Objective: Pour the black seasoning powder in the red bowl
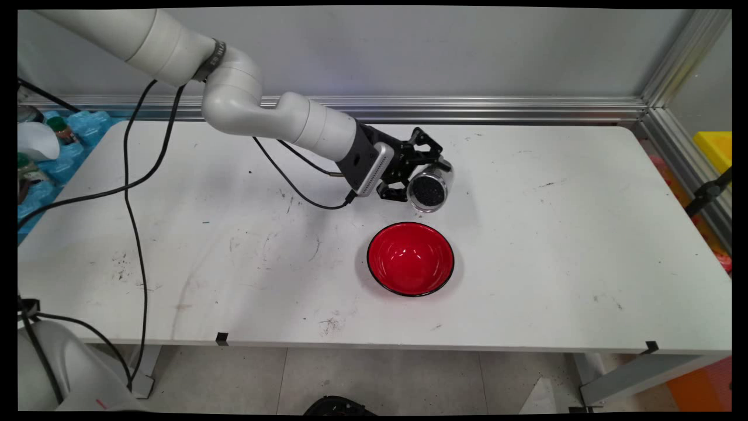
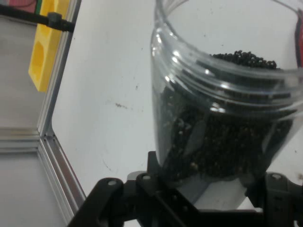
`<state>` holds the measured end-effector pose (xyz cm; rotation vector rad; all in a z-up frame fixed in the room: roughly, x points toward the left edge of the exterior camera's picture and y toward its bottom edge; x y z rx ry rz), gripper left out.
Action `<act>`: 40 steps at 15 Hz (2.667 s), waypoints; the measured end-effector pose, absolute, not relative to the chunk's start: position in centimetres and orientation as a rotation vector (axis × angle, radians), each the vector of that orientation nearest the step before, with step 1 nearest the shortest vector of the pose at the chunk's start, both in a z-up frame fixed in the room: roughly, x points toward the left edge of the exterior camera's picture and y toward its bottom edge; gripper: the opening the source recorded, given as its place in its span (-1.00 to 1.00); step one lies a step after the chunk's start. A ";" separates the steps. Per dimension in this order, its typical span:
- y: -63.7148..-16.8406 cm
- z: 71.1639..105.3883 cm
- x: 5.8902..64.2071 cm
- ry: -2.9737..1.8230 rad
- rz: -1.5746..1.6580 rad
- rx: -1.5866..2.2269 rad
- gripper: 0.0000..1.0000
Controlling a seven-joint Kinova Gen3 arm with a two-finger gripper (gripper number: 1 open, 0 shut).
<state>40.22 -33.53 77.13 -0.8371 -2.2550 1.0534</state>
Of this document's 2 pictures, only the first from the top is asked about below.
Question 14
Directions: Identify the long aluminium frame rail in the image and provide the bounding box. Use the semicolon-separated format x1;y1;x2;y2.
18;95;649;125

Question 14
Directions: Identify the red bowl with black rim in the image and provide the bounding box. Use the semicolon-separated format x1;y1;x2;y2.
366;221;455;298

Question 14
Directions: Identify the black round floor object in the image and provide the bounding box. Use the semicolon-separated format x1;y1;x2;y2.
303;395;376;416

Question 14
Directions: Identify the blue water bottle pack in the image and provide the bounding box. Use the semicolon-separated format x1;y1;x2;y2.
18;110;124;243

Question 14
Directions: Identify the small bottle with green cap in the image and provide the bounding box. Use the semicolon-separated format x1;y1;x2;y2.
46;116;81;147

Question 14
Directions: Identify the white rounded container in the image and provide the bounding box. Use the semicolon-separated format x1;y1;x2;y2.
18;122;60;162

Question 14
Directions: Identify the aluminium frame corner post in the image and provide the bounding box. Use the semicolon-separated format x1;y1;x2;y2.
640;9;732;109

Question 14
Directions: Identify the black background cable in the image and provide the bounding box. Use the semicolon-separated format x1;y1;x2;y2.
18;78;81;113

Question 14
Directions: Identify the black cable strap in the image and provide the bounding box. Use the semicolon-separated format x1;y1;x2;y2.
193;38;227;82

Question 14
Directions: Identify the yellow foam block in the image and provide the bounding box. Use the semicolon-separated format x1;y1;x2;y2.
692;131;732;174

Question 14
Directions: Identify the white table leg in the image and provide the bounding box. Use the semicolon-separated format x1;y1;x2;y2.
130;345;163;400

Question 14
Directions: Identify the grey table leg beam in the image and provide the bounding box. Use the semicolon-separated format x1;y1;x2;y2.
573;351;731;408

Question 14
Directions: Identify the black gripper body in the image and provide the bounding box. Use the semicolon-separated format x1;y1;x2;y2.
382;139;420;188

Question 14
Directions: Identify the thin black cable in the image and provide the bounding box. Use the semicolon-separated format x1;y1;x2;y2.
32;79;345;392

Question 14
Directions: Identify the short aluminium frame rail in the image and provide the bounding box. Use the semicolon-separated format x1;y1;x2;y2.
637;105;732;252

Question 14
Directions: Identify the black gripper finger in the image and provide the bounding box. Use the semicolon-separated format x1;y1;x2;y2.
376;178;411;203
408;127;444;165

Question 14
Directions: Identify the thick black cable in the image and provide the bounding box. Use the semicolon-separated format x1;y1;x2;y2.
18;82;358;232

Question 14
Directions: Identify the brown bottle with green cap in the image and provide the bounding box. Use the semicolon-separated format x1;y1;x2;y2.
18;152;52;204

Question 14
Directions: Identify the orange box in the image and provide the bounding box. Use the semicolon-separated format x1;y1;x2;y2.
666;356;732;412

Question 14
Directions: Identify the clear jar of black seeds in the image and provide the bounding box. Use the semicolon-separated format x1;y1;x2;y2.
407;158;455;212

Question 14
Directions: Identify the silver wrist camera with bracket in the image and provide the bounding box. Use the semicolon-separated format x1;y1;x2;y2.
349;123;396;198

